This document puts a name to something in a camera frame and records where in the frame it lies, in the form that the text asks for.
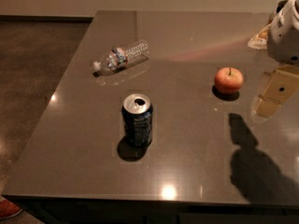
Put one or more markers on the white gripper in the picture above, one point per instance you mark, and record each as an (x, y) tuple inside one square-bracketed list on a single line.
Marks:
[(285, 37)]

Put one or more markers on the blue pepsi soda can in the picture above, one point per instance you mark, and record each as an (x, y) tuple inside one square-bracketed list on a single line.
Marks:
[(137, 113)]

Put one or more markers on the snack packet at table edge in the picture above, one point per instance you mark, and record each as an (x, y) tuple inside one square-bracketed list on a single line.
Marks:
[(259, 41)]

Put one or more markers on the red apple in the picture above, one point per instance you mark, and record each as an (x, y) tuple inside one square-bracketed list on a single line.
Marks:
[(228, 80)]

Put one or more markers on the clear plastic water bottle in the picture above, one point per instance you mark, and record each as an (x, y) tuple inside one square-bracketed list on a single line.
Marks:
[(121, 58)]

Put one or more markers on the red shoe on floor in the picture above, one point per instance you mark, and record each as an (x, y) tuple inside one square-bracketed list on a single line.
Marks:
[(8, 210)]

